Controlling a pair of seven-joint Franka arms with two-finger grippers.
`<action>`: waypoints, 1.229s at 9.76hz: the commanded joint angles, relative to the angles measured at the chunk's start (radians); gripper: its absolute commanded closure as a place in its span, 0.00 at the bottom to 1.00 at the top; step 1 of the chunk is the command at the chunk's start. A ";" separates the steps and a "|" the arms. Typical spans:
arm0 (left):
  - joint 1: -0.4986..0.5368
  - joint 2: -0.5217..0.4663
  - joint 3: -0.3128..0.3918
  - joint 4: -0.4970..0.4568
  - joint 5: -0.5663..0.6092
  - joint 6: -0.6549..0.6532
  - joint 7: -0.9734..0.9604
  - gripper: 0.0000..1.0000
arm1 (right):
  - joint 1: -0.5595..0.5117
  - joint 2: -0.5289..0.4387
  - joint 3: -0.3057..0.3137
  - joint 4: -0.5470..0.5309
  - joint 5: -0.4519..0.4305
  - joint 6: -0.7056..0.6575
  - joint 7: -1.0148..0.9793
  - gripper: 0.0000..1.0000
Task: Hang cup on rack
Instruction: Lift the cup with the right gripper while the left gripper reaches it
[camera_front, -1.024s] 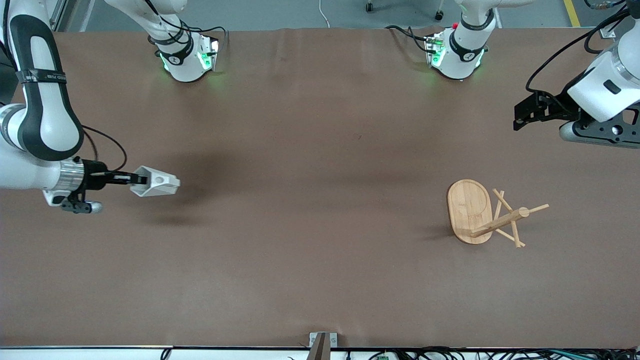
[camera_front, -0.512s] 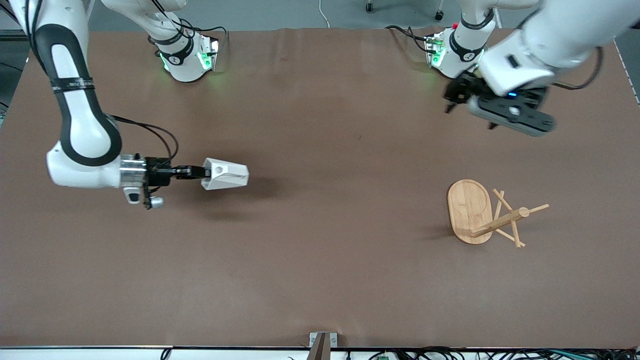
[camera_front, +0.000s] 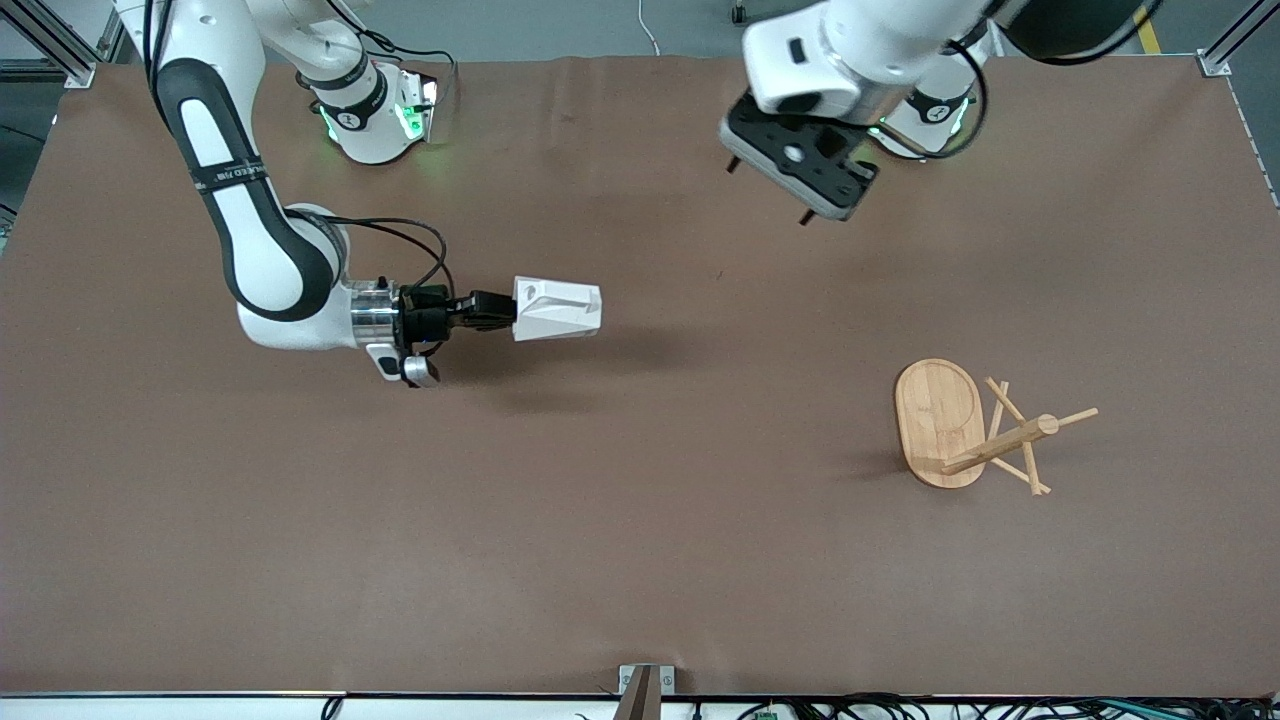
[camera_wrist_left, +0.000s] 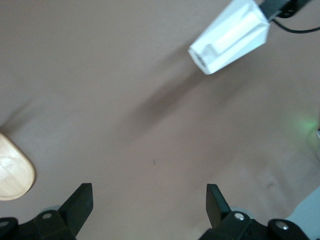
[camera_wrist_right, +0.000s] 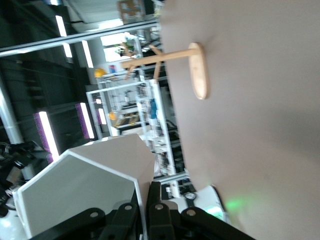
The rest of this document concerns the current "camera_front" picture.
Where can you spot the brown table mat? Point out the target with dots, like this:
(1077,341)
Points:
(640,550)

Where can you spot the white table edge rail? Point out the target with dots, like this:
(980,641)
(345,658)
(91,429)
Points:
(200,708)

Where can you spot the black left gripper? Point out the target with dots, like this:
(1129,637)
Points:
(806,217)

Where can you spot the white faceted cup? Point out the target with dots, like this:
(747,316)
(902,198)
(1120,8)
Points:
(560,310)

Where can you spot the wooden cup rack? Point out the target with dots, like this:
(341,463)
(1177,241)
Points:
(940,420)

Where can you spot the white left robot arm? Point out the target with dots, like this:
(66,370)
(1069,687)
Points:
(880,40)

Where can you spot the metal bracket with post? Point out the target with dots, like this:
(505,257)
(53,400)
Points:
(645,690)

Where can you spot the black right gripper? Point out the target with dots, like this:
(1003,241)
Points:
(428,318)

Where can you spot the aluminium frame profile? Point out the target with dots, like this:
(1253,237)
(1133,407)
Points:
(50,45)
(1235,40)

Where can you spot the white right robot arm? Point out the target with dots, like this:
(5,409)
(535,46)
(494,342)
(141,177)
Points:
(275,325)

